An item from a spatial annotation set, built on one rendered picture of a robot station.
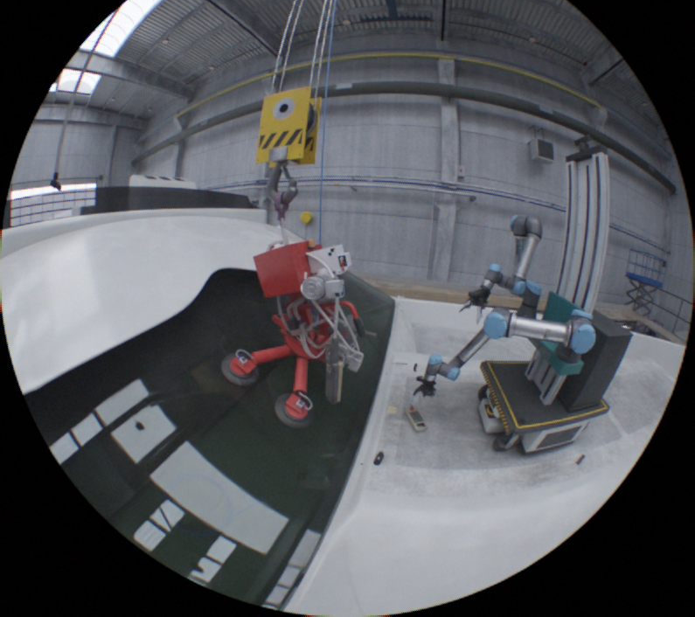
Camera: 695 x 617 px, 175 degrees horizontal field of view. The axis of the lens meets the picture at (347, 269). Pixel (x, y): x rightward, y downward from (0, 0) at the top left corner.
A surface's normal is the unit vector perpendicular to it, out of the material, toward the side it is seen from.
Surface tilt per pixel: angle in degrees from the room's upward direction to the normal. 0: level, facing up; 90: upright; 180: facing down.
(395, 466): 0
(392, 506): 5
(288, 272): 90
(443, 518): 10
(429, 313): 90
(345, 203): 90
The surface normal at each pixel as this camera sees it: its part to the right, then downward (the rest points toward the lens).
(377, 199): -0.28, 0.20
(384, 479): 0.07, -0.97
